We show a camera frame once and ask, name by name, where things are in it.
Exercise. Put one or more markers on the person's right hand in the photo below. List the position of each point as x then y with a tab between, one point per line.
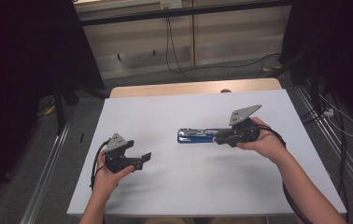
268	143

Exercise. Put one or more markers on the blue stapler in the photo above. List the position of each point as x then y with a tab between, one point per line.
193	136

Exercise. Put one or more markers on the beige cabinet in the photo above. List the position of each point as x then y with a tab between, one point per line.
233	40

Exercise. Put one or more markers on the wooden table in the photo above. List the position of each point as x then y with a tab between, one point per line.
193	87

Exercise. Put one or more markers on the aluminium floor rail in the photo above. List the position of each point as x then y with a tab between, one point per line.
336	146
45	174

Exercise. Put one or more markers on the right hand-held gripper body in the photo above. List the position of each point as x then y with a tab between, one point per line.
244	132

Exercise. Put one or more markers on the white table cover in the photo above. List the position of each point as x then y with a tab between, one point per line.
196	186

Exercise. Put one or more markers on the person's left hand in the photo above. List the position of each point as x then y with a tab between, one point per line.
106	182

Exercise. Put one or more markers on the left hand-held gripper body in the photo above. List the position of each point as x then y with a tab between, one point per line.
117	155

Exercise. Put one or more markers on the white power strip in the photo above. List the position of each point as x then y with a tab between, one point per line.
328	112

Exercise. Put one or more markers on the black metal stand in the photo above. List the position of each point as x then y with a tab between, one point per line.
60	109
313	84

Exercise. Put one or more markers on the white wall socket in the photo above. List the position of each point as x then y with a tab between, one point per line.
171	3

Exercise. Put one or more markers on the black curtain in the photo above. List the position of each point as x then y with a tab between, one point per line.
19	77
336	46

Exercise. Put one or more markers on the black horizontal bar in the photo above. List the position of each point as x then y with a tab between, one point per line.
177	12

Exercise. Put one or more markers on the small black stick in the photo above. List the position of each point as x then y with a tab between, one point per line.
81	137

